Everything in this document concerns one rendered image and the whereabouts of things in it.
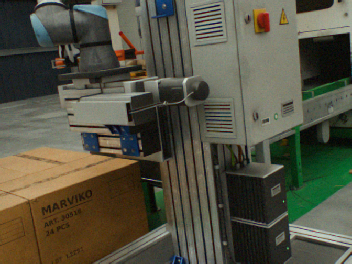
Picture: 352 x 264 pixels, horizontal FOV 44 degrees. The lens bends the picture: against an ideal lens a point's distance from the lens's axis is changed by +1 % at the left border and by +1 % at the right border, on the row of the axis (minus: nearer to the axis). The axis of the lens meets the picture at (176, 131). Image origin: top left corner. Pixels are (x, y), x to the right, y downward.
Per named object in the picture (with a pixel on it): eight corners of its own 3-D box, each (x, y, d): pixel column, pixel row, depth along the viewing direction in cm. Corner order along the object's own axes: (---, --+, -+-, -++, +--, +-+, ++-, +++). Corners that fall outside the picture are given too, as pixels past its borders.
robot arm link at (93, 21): (112, 40, 153) (106, 0, 150) (74, 44, 151) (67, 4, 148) (111, 41, 165) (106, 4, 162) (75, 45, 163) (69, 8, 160)
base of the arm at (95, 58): (128, 66, 160) (124, 39, 158) (96, 70, 149) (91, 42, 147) (103, 68, 170) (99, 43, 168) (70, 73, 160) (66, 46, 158)
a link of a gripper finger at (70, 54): (84, 58, 212) (77, 41, 213) (73, 59, 208) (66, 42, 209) (81, 61, 214) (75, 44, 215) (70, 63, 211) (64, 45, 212)
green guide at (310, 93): (347, 87, 382) (346, 76, 380) (359, 86, 374) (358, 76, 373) (236, 125, 273) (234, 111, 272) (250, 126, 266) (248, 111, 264)
